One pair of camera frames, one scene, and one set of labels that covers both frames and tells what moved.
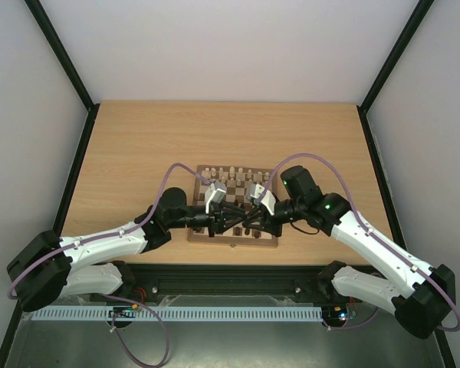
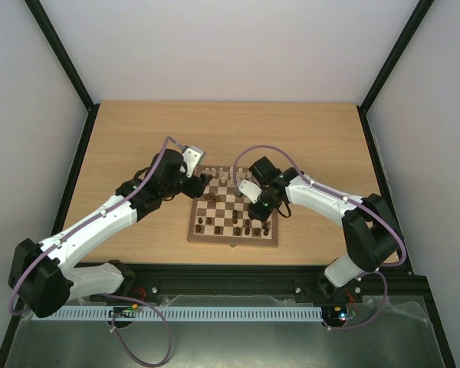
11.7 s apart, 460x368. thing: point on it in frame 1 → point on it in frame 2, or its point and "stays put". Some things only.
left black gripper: x=218 y=217 → x=198 y=185
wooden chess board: x=238 y=182 stays put
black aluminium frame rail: x=220 y=279 stays put
